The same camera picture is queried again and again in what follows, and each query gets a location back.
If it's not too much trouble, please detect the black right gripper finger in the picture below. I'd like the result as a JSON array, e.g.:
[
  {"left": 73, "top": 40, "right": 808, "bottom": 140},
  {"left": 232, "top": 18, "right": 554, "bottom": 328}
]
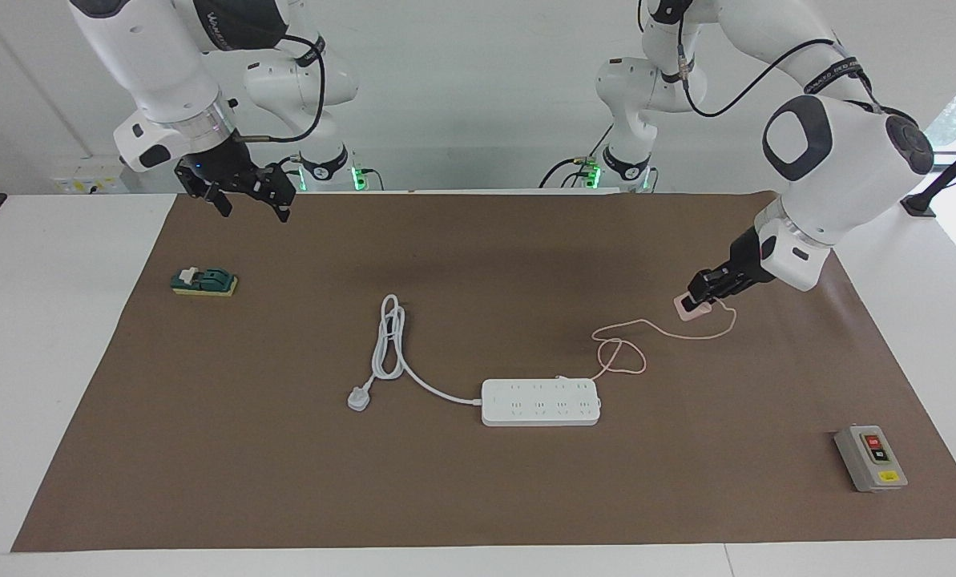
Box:
[
  {"left": 253, "top": 163, "right": 298, "bottom": 224},
  {"left": 203, "top": 182, "right": 234, "bottom": 218}
]

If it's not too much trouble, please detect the pink charger adapter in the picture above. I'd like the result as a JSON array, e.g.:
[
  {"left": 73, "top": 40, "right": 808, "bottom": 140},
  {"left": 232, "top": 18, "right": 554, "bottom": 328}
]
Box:
[{"left": 673, "top": 294, "right": 716, "bottom": 322}]

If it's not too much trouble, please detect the pink charging cable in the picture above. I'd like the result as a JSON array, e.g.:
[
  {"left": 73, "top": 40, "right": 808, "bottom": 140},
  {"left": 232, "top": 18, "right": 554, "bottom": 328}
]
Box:
[{"left": 591, "top": 307, "right": 738, "bottom": 380}]

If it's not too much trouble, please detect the white power strip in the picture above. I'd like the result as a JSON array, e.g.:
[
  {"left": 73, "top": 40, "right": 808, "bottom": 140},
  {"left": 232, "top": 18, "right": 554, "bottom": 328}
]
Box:
[{"left": 481, "top": 378, "right": 603, "bottom": 427}]

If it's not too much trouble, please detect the black stand with slanted pole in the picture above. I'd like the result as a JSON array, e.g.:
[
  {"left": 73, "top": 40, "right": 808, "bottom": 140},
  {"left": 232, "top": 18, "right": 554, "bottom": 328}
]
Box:
[{"left": 901, "top": 128, "right": 956, "bottom": 219}]

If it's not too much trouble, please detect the brown table mat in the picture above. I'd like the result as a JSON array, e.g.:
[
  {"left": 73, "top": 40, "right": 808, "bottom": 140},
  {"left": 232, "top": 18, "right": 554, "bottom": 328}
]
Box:
[{"left": 10, "top": 191, "right": 956, "bottom": 554}]

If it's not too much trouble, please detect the green knife switch yellow base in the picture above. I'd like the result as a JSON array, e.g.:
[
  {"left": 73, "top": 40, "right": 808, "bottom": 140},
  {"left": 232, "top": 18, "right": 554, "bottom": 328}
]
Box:
[{"left": 171, "top": 267, "right": 239, "bottom": 298}]

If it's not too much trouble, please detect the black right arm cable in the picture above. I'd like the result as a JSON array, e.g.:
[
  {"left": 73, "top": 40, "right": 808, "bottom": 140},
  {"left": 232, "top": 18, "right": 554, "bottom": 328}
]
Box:
[{"left": 233, "top": 32, "right": 328, "bottom": 145}]

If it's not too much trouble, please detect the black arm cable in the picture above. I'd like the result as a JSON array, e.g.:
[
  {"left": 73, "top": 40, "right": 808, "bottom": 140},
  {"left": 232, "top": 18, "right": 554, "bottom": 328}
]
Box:
[
  {"left": 675, "top": 32, "right": 921, "bottom": 123},
  {"left": 233, "top": 32, "right": 328, "bottom": 145}
]

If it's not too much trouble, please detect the white wall outlet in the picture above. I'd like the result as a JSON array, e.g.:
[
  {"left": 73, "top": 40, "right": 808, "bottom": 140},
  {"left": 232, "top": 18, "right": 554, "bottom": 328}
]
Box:
[{"left": 51, "top": 164, "right": 130, "bottom": 195}]

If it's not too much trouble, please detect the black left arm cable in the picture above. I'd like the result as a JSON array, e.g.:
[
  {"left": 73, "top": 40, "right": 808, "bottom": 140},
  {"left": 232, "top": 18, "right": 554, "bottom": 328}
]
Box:
[{"left": 675, "top": 32, "right": 921, "bottom": 123}]

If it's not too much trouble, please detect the black base cable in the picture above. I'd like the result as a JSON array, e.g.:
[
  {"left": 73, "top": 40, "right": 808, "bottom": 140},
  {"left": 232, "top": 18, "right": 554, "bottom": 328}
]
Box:
[{"left": 538, "top": 124, "right": 616, "bottom": 191}]

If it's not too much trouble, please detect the grey on-off switch box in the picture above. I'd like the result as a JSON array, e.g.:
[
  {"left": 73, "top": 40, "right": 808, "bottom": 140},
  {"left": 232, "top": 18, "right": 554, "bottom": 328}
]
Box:
[{"left": 834, "top": 425, "right": 909, "bottom": 493}]

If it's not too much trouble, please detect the white power cord with plug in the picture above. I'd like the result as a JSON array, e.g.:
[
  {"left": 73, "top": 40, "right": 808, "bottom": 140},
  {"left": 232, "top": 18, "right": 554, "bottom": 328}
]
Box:
[{"left": 347, "top": 294, "right": 485, "bottom": 413}]

